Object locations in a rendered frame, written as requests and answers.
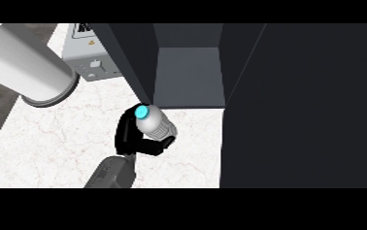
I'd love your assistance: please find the dark grey cabinet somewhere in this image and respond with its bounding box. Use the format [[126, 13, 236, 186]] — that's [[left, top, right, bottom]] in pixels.
[[89, 22, 267, 110]]

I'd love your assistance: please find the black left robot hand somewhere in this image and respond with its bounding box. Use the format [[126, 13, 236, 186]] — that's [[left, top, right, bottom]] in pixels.
[[114, 103, 178, 157]]

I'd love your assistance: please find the pale grey appliance box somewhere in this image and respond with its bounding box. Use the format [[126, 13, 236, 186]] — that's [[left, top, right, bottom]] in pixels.
[[61, 22, 128, 82]]

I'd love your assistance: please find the white cylinder with grey rim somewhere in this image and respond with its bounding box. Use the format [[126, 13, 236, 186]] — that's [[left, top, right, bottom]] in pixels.
[[0, 22, 82, 109]]

